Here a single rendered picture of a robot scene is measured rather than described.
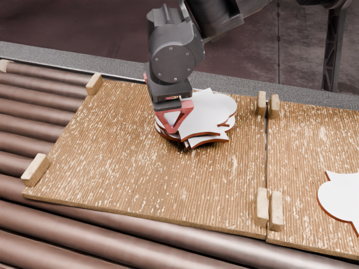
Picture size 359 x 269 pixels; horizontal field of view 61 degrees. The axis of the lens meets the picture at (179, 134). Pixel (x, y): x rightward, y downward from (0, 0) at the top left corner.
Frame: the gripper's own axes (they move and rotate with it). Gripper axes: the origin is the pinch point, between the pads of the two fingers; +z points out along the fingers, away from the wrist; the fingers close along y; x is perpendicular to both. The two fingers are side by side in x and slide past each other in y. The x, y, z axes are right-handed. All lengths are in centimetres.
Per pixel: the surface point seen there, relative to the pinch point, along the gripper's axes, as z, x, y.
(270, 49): 98, 133, -181
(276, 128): 5.0, 22.5, 3.2
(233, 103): 0.9, 14.2, -2.0
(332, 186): 4.0, 24.4, 19.4
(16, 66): 8, -34, -39
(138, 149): 5.4, -6.4, 2.1
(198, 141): 1.9, 4.5, 6.0
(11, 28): 101, -101, -282
